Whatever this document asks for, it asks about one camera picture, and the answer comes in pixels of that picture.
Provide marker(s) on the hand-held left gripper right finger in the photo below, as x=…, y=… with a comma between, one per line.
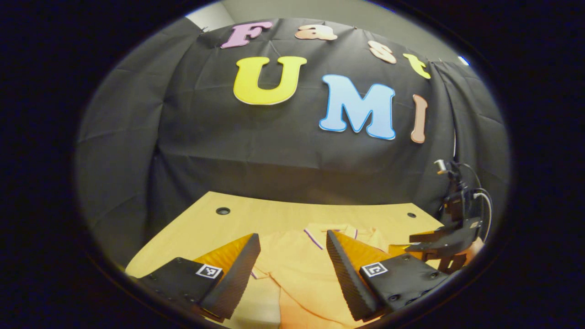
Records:
x=345, y=278

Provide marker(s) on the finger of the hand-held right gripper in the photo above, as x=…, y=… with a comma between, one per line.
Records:
x=448, y=234
x=450, y=256

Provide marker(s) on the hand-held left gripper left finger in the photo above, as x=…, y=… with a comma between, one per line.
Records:
x=237, y=281

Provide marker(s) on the orange T-shirt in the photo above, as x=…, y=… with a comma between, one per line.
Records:
x=297, y=274

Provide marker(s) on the black backdrop cloth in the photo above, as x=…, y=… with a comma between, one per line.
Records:
x=274, y=151

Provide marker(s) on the small ceiling light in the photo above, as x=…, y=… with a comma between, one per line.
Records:
x=464, y=60

